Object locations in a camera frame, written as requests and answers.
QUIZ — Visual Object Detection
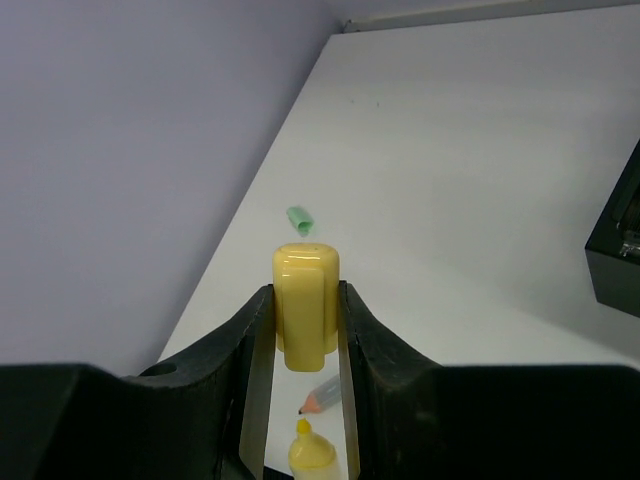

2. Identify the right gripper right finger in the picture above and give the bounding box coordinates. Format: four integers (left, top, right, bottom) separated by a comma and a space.
338, 282, 639, 479

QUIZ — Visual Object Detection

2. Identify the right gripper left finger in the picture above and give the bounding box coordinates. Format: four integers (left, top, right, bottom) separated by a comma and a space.
1, 286, 275, 479

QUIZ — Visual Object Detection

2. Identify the yellow highlighter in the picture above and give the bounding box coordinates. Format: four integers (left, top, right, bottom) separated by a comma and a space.
288, 418, 341, 480

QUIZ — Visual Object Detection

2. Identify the yellow highlighter cap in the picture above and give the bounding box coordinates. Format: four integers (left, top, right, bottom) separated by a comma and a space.
272, 243, 340, 373

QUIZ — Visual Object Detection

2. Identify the green highlighter cap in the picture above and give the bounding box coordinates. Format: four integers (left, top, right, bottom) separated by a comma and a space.
286, 205, 315, 238

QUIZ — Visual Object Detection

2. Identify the black slotted container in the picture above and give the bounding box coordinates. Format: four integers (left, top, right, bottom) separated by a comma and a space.
585, 148, 639, 317

